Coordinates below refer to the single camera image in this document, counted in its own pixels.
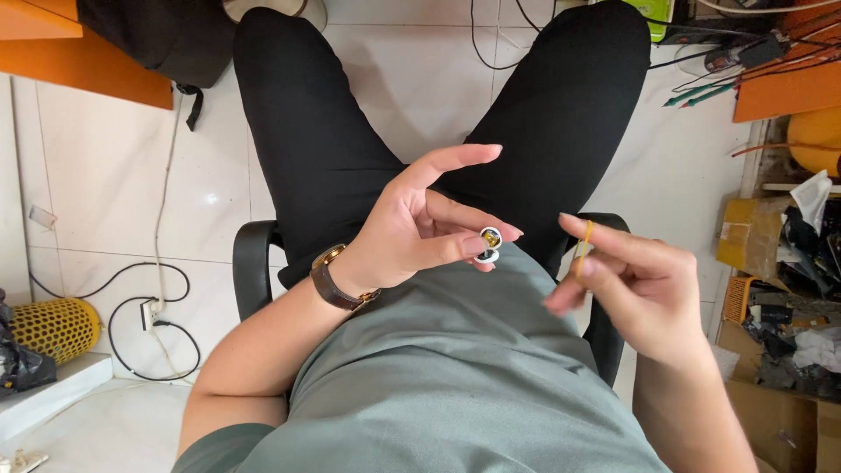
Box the person's left hand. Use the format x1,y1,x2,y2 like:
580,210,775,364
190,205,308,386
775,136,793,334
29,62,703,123
329,143,524,298

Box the person's right hand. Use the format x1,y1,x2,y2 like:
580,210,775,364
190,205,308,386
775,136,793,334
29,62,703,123
542,212,712,367

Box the yellow rubber band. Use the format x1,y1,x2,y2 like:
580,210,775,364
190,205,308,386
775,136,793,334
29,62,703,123
574,219,595,281

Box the small brown cardboard box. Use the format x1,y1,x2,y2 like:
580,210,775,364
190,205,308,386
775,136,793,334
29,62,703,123
715,196,791,282

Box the orange plastic basket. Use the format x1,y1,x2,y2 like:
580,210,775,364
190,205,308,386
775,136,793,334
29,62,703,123
722,275,761,325

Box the carton of mixed clutter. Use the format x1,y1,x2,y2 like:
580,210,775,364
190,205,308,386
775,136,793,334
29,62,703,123
713,169,841,473

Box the grey-green shirt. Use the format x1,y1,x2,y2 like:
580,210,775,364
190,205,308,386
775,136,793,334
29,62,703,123
171,242,672,473

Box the green plastic packet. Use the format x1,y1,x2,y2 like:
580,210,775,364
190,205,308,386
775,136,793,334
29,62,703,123
618,0,675,44

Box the yellow round helmet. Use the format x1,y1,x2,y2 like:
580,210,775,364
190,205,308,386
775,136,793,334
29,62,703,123
786,105,841,178

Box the brown leather wristwatch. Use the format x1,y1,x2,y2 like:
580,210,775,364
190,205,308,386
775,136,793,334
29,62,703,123
309,243,382,313

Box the black trousers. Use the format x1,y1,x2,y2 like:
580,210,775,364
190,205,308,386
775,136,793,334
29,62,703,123
233,0,653,290

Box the black office chair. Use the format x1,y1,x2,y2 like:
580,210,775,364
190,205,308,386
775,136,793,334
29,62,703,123
232,212,633,388

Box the white fan base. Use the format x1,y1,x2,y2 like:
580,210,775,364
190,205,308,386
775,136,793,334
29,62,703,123
222,0,329,34

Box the white power socket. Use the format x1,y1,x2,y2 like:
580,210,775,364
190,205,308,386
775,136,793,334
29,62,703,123
138,298,166,332

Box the orange wooden desk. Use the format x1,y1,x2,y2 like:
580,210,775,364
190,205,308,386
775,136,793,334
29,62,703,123
0,0,174,111

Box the yellow perforated cylinder basket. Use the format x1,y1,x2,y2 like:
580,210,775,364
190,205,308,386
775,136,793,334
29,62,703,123
9,297,103,367

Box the small clear plastic piece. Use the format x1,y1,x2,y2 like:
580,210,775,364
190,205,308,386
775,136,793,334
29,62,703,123
28,204,59,231

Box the white flat board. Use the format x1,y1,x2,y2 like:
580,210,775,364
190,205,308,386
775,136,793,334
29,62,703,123
0,352,114,442

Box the black plastic bag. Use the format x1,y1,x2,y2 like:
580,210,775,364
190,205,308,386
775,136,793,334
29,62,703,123
0,288,59,399

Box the white plastic scrap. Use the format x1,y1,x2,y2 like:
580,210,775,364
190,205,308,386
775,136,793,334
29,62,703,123
0,449,51,473

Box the black thin cable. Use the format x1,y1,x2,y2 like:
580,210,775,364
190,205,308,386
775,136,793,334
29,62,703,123
469,0,548,71

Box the white power cable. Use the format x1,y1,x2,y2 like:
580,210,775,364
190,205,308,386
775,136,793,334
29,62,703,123
148,92,186,310

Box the black power cable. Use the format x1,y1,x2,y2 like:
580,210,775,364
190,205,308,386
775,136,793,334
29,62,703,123
29,261,202,383

